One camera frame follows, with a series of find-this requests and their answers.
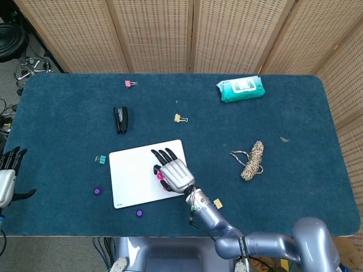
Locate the tangle of floor cables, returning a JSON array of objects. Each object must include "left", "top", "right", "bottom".
[{"left": 0, "top": 97, "right": 18, "bottom": 142}]

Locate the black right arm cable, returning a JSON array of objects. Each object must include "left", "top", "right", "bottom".
[{"left": 188, "top": 216, "right": 221, "bottom": 243}]

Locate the camouflage rope bundle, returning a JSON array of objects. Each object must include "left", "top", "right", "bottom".
[{"left": 229, "top": 141, "right": 265, "bottom": 181}]

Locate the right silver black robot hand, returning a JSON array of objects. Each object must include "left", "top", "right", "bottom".
[{"left": 151, "top": 147, "right": 196, "bottom": 195}]

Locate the grey blue robot torso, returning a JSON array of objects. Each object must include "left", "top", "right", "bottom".
[{"left": 109, "top": 236, "right": 250, "bottom": 272}]

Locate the white magnetic board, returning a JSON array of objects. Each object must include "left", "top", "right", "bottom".
[{"left": 108, "top": 139, "right": 193, "bottom": 210}]

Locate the blue carpet table cover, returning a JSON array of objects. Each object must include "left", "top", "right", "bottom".
[{"left": 1, "top": 73, "right": 361, "bottom": 237}]

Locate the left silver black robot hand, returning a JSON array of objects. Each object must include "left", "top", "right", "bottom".
[{"left": 0, "top": 146, "right": 37, "bottom": 209}]

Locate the black stool chrome base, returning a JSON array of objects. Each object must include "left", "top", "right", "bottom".
[{"left": 0, "top": 22, "right": 54, "bottom": 96}]

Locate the dark cable bundle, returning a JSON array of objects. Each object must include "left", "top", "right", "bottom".
[{"left": 92, "top": 237, "right": 116, "bottom": 270}]

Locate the green wet wipes pack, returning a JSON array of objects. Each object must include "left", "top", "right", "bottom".
[{"left": 216, "top": 76, "right": 266, "bottom": 104}]

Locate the black stapler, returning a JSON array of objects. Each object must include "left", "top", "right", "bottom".
[{"left": 113, "top": 106, "right": 129, "bottom": 135}]

